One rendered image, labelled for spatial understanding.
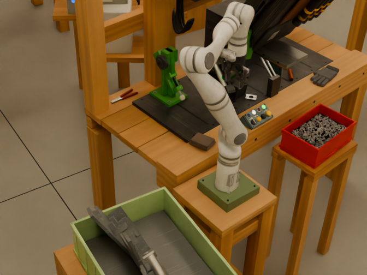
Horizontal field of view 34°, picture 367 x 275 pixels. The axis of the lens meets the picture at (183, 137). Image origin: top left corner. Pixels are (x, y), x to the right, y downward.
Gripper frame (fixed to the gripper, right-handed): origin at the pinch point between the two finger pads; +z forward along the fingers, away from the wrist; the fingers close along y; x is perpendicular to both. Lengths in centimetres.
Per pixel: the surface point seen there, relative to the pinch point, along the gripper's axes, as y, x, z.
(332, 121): -14, -60, 42
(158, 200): -1, 42, 39
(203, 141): 12.2, 3.1, 36.9
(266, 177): 39, -85, 130
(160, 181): 16, 26, 50
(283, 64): 13, -49, 17
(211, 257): -37, 47, 39
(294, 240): -24, -31, 99
